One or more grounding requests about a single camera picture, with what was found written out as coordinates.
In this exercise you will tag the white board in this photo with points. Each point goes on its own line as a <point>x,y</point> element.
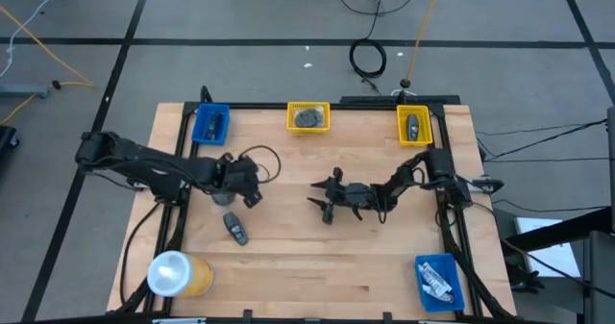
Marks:
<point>557,261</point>

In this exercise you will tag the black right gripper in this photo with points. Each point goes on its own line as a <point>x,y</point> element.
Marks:
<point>355,196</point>

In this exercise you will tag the grey floor base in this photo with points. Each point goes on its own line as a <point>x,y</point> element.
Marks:
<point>24,91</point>

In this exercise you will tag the small white toothpaste tube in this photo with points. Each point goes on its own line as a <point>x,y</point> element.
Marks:
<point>435,277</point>

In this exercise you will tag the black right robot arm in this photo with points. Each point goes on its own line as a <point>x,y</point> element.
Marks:
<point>435,167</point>

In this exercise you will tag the red white packet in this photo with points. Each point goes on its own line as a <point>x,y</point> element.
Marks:
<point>436,294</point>

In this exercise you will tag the black diagonal beam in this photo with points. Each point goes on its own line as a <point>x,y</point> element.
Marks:
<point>557,229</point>

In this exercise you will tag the black table frame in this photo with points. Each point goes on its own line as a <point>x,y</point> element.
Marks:
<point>259,106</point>

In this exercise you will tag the black caster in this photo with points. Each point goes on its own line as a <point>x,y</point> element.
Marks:
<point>6,139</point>

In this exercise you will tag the white and yellow cylinder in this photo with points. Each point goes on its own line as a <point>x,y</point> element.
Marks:
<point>178,273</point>

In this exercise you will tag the bagged grey sponge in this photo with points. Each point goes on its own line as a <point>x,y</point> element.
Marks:
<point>310,118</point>
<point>223,199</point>

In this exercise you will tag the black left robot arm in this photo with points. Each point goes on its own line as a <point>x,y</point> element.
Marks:
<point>144,165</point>

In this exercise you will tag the yellow plastic basket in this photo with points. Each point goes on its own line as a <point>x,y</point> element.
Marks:
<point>310,131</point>
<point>401,141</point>

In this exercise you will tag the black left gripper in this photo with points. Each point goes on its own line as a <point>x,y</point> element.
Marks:
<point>240,175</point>

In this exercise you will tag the blue plastic basket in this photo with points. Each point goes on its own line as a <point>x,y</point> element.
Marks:
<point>199,132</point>
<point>449,266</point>

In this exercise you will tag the grey cabinet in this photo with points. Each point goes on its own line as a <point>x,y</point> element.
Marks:
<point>603,276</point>

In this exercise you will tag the black flat bar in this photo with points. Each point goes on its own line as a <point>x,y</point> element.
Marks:
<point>375,99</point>

